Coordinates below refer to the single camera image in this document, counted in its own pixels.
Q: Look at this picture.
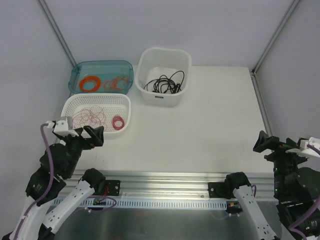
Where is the thin red wire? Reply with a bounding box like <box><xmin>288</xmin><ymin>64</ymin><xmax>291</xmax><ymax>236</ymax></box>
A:
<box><xmin>71</xmin><ymin>106</ymin><xmax>106</xmax><ymax>131</ymax></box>
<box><xmin>101</xmin><ymin>73</ymin><xmax>133</xmax><ymax>92</ymax></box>

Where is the orange cable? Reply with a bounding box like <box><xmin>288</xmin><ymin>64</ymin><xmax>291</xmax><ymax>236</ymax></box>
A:
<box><xmin>79</xmin><ymin>75</ymin><xmax>102</xmax><ymax>93</ymax></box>
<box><xmin>103</xmin><ymin>72</ymin><xmax>132</xmax><ymax>90</ymax></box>

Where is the black ribbon cable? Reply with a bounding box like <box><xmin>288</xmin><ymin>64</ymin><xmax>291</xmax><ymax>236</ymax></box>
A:
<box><xmin>143</xmin><ymin>70</ymin><xmax>186</xmax><ymax>95</ymax></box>

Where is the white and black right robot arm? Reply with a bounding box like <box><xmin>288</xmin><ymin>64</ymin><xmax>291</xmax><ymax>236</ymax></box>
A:
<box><xmin>224</xmin><ymin>131</ymin><xmax>320</xmax><ymax>240</ymax></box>

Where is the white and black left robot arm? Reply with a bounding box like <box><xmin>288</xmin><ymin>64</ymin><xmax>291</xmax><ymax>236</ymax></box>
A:
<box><xmin>3</xmin><ymin>125</ymin><xmax>106</xmax><ymax>240</ymax></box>

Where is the white perforated plastic basket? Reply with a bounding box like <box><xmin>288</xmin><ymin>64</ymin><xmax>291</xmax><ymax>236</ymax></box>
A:
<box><xmin>61</xmin><ymin>93</ymin><xmax>132</xmax><ymax>138</ymax></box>

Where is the teal transparent plastic bin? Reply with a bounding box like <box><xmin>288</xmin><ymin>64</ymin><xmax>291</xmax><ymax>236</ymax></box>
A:
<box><xmin>68</xmin><ymin>60</ymin><xmax>134</xmax><ymax>95</ymax></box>

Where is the white deep plastic tub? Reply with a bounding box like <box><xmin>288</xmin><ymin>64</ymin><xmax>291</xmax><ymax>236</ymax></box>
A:
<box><xmin>134</xmin><ymin>47</ymin><xmax>192</xmax><ymax>107</ymax></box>

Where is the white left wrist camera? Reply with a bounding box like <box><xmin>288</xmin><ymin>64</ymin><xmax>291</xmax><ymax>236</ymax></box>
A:
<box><xmin>46</xmin><ymin>116</ymin><xmax>79</xmax><ymax>137</ymax></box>

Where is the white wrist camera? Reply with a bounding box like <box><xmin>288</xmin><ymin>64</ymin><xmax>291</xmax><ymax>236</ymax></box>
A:
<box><xmin>46</xmin><ymin>116</ymin><xmax>79</xmax><ymax>137</ymax></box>
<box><xmin>286</xmin><ymin>137</ymin><xmax>320</xmax><ymax>158</ymax></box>

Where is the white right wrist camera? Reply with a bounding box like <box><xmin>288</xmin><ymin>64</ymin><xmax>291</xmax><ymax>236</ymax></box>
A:
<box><xmin>286</xmin><ymin>137</ymin><xmax>320</xmax><ymax>158</ymax></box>

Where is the coiled pink cable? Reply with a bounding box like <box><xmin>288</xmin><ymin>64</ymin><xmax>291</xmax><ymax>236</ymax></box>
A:
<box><xmin>111</xmin><ymin>114</ymin><xmax>126</xmax><ymax>130</ymax></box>

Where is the coiled orange cable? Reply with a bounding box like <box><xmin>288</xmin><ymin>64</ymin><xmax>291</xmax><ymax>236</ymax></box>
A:
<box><xmin>79</xmin><ymin>75</ymin><xmax>102</xmax><ymax>93</ymax></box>

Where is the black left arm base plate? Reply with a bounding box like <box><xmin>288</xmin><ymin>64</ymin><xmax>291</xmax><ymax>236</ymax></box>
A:
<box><xmin>99</xmin><ymin>180</ymin><xmax>121</xmax><ymax>197</ymax></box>

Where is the white slotted cable duct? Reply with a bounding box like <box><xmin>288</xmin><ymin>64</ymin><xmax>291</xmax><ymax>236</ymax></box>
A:
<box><xmin>53</xmin><ymin>198</ymin><xmax>228</xmax><ymax>210</ymax></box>

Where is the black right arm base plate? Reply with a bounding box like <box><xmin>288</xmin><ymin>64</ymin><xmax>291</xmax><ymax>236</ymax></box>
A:
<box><xmin>207</xmin><ymin>182</ymin><xmax>235</xmax><ymax>200</ymax></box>

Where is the aluminium mounting rail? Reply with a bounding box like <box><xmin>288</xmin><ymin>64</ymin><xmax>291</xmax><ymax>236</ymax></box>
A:
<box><xmin>58</xmin><ymin>170</ymin><xmax>275</xmax><ymax>202</ymax></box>

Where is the left aluminium frame post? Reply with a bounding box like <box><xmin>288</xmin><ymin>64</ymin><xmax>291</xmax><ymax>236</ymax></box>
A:
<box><xmin>37</xmin><ymin>0</ymin><xmax>77</xmax><ymax>67</ymax></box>

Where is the aluminium frame post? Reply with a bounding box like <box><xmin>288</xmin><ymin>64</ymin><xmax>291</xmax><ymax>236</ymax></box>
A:
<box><xmin>37</xmin><ymin>0</ymin><xmax>77</xmax><ymax>67</ymax></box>
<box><xmin>251</xmin><ymin>0</ymin><xmax>302</xmax><ymax>76</ymax></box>

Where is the right aluminium frame post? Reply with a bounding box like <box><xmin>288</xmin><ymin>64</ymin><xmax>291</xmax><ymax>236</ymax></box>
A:
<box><xmin>251</xmin><ymin>0</ymin><xmax>302</xmax><ymax>76</ymax></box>

